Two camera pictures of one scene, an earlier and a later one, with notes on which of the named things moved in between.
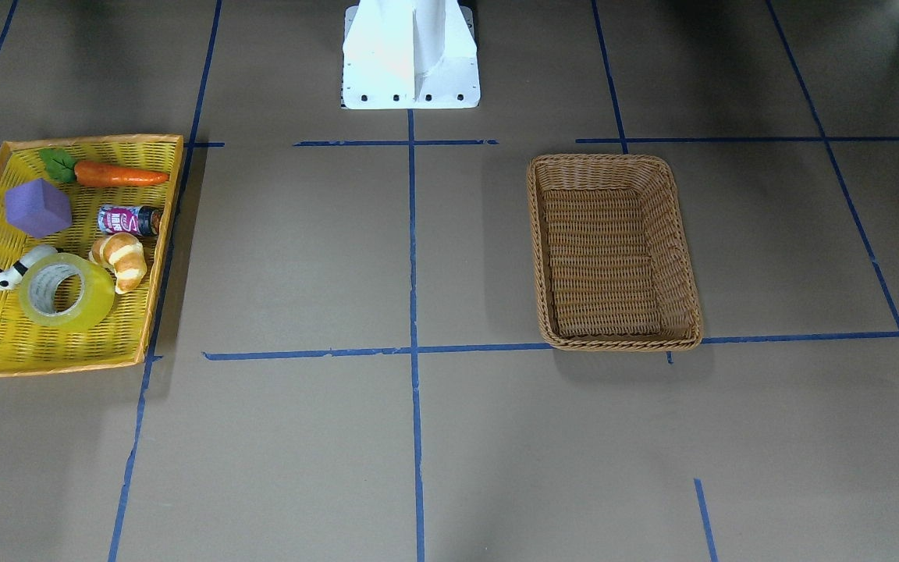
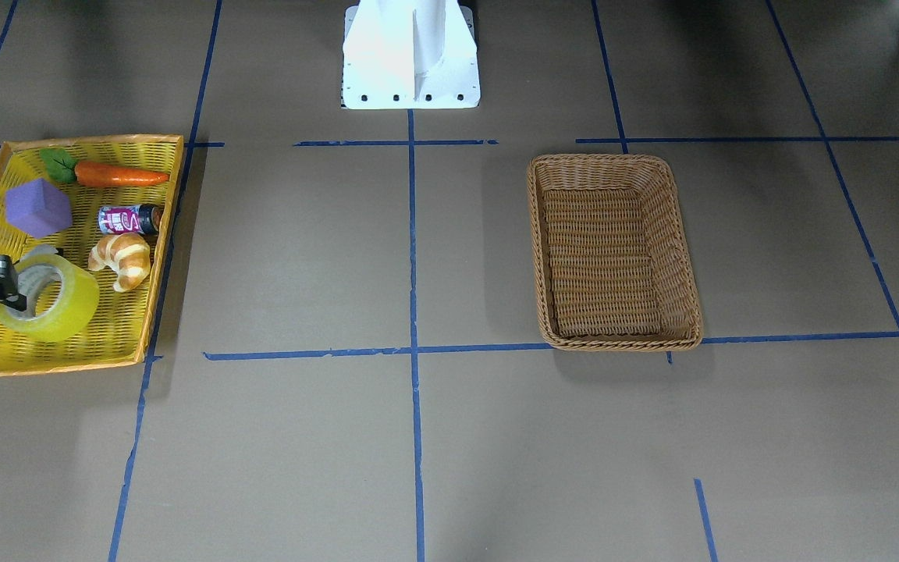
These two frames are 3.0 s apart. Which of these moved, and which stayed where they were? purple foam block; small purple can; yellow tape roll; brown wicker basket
Moved: yellow tape roll
Stayed: brown wicker basket; small purple can; purple foam block
